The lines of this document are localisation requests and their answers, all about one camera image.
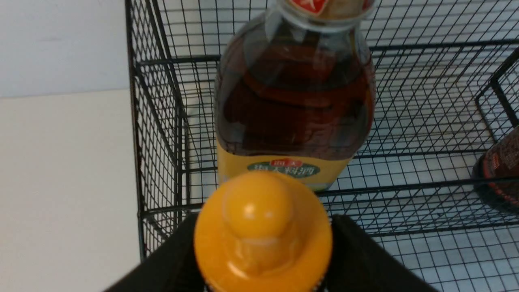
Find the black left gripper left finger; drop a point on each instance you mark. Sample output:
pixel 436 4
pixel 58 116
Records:
pixel 171 268

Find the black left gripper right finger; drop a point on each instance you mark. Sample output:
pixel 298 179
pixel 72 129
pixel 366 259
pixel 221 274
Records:
pixel 359 264

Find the small orange-capped sauce bottle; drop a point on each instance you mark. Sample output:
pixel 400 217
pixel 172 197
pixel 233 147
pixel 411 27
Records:
pixel 263 232

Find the dark soy sauce bottle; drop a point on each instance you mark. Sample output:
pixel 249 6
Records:
pixel 500 164

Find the large cooking wine bottle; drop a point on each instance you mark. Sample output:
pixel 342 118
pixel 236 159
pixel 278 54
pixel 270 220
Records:
pixel 295 92

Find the black wire mesh shelf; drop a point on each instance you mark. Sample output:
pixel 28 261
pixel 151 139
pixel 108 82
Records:
pixel 447 91

